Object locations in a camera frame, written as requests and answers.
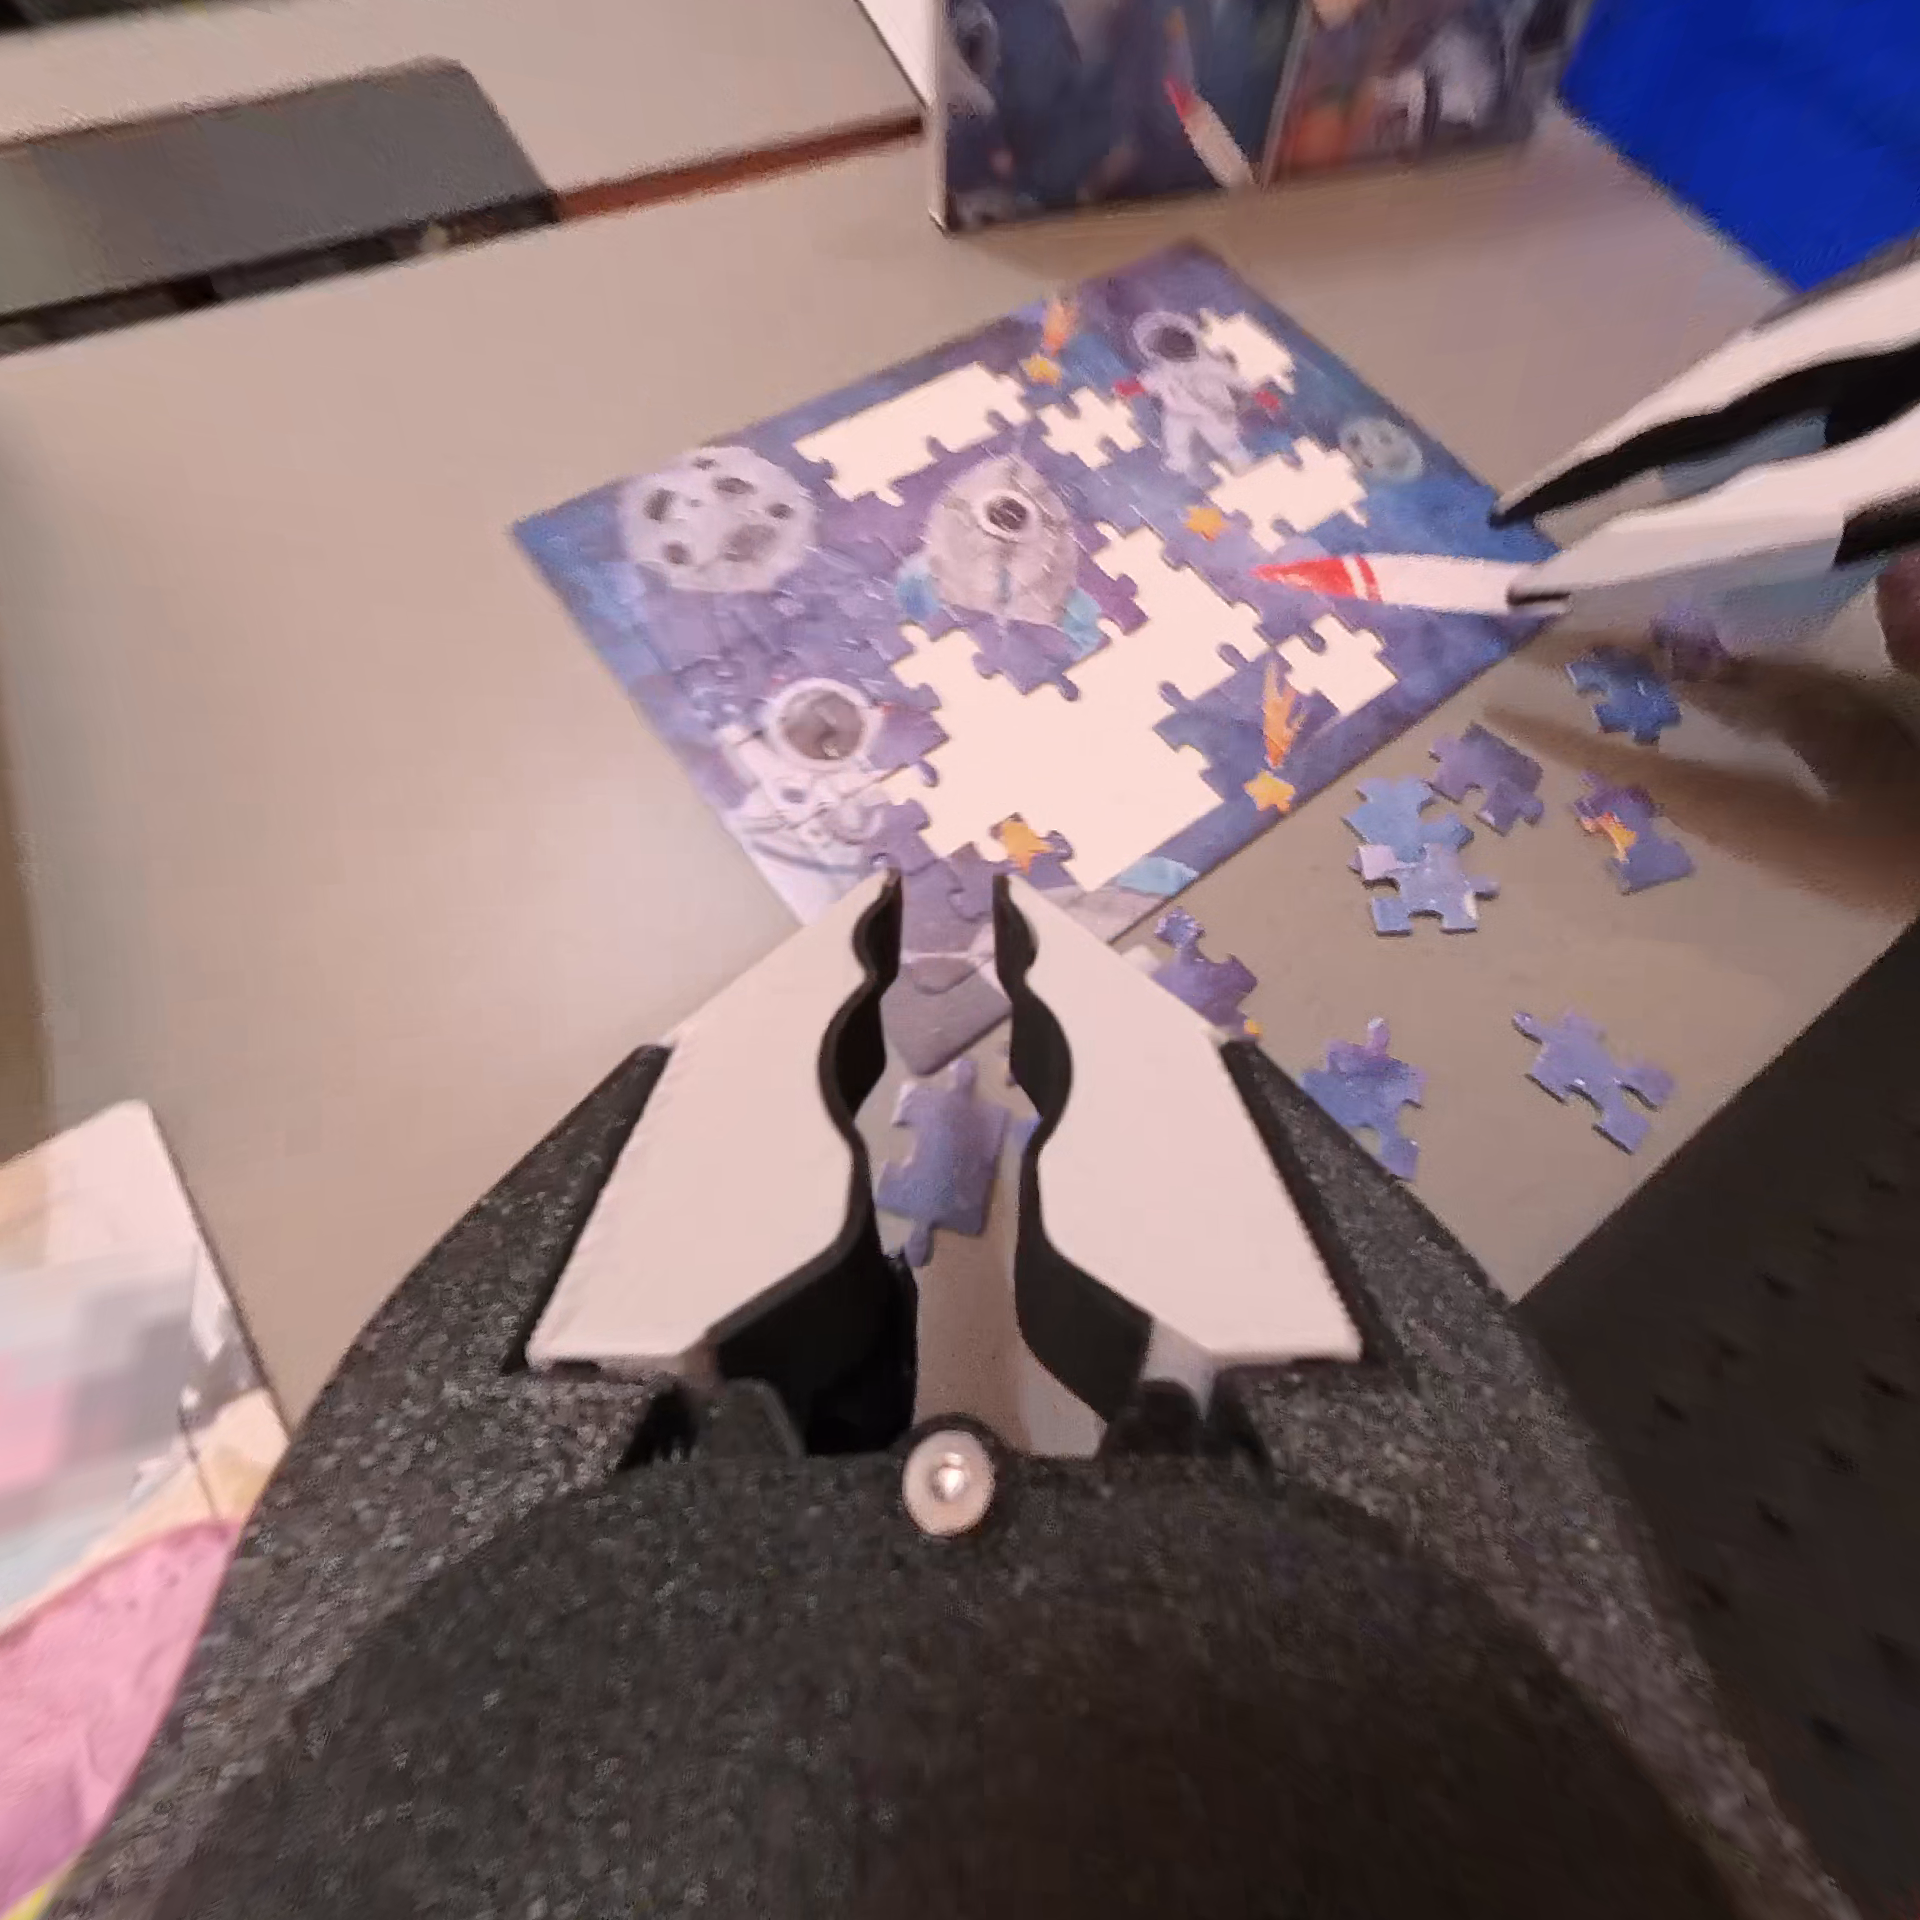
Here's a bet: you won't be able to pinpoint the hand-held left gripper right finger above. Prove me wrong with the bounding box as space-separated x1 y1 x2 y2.
990 869 1368 1451

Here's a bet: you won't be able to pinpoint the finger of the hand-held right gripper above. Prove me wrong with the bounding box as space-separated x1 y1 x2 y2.
1491 244 1920 529
1507 445 1920 615

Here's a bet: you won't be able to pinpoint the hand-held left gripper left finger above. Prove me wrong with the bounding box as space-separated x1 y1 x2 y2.
526 869 918 1451

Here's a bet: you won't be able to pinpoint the puzzle pieces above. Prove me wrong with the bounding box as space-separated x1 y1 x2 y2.
874 605 1725 1273

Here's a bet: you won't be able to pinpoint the space puzzle board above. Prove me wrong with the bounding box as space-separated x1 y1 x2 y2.
514 241 1561 1074

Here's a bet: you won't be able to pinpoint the grey desk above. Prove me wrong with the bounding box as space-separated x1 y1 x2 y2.
0 0 1920 1441

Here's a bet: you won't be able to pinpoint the blue plastic bin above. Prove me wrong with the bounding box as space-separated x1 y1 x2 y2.
1560 0 1920 294

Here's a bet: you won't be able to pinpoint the colourful cartoon puzzle board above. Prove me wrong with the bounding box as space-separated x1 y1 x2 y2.
0 1101 291 1920

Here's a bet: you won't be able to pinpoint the illustrated puzzle box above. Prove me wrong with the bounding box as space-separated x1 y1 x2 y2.
855 0 1592 232

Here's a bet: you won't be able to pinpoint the dark grey flat panel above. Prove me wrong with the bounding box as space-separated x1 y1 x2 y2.
0 59 558 324

